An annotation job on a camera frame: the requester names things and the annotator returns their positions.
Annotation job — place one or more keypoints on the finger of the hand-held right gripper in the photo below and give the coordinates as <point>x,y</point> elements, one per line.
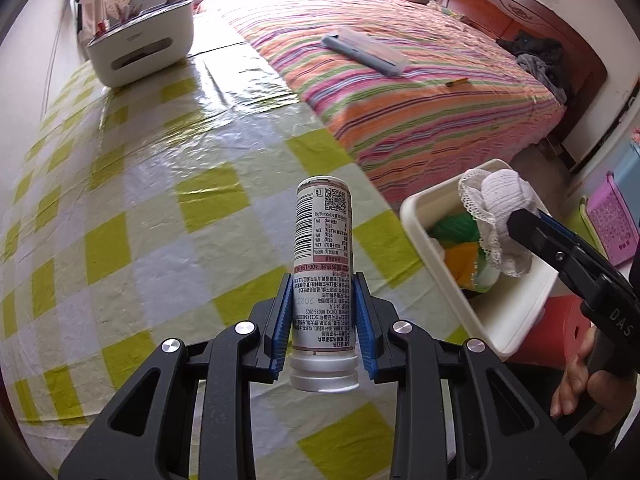
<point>545,247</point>
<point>575,237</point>

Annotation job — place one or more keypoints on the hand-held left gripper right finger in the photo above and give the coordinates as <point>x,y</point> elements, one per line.
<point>362,330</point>

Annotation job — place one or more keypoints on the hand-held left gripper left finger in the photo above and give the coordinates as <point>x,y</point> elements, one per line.
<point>282,330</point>

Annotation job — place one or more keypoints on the white lace sock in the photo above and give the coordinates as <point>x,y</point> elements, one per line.
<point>500,195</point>

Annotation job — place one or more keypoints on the white tablet tube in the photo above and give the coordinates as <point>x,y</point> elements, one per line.
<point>322,260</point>

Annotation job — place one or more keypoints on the cream plastic bin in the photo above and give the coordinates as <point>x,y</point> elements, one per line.
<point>505,320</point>

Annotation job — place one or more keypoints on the yellow foil wrapper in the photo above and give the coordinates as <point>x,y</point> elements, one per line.
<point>460,260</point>

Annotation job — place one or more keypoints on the green plastic bag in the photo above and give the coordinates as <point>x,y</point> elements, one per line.
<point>455,227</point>

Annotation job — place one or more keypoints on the person's right hand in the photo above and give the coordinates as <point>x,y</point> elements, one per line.
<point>570,385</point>

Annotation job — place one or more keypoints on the yellow-green basket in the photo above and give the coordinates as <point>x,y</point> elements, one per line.
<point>587,230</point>

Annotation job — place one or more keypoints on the pink perforated basket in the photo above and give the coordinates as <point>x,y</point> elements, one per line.
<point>615,225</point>

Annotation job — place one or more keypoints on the red plastic stool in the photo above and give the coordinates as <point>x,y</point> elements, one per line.
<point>555,320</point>

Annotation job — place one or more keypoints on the blue plastic box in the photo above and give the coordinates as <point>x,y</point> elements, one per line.
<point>630,170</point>

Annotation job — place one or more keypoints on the yellow checked tablecloth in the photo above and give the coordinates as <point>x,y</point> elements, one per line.
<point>150,210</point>

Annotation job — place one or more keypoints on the dark clothes pile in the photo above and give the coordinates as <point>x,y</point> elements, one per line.
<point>535,50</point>

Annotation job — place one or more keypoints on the striped bedsheet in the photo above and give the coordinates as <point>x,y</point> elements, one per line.
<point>400,110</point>

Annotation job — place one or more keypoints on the wooden headboard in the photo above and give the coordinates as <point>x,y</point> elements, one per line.
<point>525,10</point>

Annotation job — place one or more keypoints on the green patterned pillow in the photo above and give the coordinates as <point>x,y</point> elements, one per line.
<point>445,9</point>

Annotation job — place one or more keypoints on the white desk organizer box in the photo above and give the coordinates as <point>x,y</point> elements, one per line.
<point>145,40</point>

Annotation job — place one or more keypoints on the white hanging garment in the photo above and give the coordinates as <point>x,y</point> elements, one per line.
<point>90,5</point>

